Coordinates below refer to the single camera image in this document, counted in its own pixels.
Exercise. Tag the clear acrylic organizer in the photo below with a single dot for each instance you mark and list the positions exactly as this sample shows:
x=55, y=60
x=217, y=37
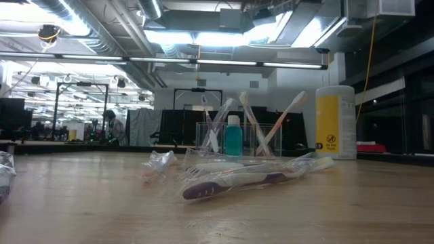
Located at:
x=198, y=130

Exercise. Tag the teal mouthwash bottle white cap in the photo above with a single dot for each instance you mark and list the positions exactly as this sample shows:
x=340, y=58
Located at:
x=233, y=140

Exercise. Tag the small plastic wrapper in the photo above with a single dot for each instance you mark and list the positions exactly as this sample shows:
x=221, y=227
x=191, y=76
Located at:
x=159, y=161

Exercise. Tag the orange white toothbrush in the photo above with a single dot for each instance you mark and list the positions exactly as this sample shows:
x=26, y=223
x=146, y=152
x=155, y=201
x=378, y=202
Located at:
x=300, y=99
x=323, y=163

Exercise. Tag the plastic at edge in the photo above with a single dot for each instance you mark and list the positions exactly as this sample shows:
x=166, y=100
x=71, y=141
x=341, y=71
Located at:
x=6, y=176

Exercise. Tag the black partition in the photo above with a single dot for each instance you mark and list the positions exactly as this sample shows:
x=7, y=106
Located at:
x=179, y=125

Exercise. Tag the grey curtain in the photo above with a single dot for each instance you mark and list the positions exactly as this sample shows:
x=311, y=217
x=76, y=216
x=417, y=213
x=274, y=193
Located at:
x=144, y=127

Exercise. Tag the black bar with light tubes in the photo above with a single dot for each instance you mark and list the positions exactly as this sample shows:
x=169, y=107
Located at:
x=159, y=59

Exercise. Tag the person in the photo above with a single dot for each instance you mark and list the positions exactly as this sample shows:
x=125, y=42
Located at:
x=117, y=130

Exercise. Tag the black ceiling spotlight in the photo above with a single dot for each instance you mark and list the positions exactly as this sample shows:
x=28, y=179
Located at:
x=35, y=80
x=121, y=83

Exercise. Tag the grey ceiling box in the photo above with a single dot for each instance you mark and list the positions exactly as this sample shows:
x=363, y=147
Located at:
x=230, y=18

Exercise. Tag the white yellow wipes canister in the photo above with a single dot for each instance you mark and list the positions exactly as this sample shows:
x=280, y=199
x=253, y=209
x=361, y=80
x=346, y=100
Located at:
x=346, y=122

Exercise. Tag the red box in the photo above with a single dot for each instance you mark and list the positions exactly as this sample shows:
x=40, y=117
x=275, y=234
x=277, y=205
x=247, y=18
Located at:
x=371, y=148

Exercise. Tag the black background monitor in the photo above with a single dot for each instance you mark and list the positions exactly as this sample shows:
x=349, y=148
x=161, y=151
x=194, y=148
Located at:
x=12, y=113

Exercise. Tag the white ceiling vent box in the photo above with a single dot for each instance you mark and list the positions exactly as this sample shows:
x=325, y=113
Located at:
x=396, y=7

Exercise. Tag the black gantry frame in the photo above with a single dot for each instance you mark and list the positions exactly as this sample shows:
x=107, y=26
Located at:
x=81, y=84
x=190, y=89

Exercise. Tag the grey wall vent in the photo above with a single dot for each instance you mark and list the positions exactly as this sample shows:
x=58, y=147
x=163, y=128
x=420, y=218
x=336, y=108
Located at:
x=254, y=84
x=201, y=82

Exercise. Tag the corrugated silver air duct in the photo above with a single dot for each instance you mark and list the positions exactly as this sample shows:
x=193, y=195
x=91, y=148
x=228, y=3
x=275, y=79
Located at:
x=101, y=40

